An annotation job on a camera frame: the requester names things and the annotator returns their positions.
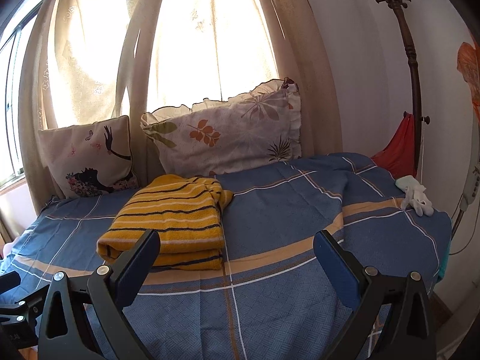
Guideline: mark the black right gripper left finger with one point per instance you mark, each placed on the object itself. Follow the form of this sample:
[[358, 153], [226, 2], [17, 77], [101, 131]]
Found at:
[[65, 331]]

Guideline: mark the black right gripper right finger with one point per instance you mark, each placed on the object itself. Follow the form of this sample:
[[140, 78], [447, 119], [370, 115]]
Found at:
[[406, 332]]

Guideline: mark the yellow striped knit sweater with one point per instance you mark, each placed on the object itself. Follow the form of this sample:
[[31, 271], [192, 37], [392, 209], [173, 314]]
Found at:
[[185, 213]]

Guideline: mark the blue plaid bed sheet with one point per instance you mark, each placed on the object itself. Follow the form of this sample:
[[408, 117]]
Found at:
[[272, 300]]

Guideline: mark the white small cloth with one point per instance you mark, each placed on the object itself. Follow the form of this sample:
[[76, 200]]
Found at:
[[415, 196]]

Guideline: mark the red bag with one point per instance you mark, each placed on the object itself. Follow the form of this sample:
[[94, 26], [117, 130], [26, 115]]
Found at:
[[398, 156]]

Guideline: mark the cream cushion with black silhouette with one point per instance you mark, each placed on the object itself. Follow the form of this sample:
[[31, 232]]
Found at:
[[91, 159]]

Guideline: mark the white leaf print pillow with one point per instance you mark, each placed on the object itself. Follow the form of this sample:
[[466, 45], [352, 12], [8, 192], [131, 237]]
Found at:
[[209, 138]]

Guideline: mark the beige curtain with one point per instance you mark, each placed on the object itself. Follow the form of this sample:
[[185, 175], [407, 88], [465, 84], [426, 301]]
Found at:
[[92, 60]]

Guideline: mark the orange flower wall decoration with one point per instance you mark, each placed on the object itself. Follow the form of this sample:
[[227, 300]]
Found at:
[[468, 66]]

